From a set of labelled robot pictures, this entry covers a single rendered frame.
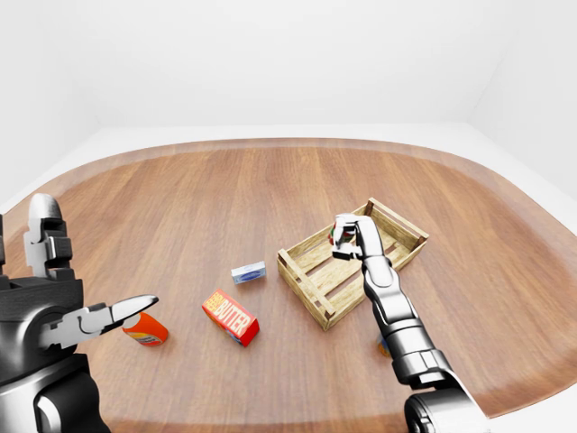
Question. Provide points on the red green tomato sauce can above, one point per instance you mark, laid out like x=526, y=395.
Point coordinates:
x=346, y=235

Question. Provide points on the wooden slat tray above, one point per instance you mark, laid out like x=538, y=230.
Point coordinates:
x=329, y=279

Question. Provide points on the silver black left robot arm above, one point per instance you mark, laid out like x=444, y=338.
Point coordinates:
x=54, y=401

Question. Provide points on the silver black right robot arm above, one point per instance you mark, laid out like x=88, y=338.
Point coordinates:
x=396, y=306

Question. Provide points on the red butter box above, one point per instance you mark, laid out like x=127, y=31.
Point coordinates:
x=231, y=318

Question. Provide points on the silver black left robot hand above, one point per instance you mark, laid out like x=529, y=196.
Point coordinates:
x=27, y=306

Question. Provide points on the orange white can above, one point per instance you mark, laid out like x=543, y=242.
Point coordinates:
x=149, y=331

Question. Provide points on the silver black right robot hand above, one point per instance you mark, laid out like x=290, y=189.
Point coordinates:
x=369, y=234

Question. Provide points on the small blue white box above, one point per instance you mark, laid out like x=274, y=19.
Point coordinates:
x=248, y=272

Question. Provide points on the small orange blue can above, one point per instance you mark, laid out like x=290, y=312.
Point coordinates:
x=383, y=347

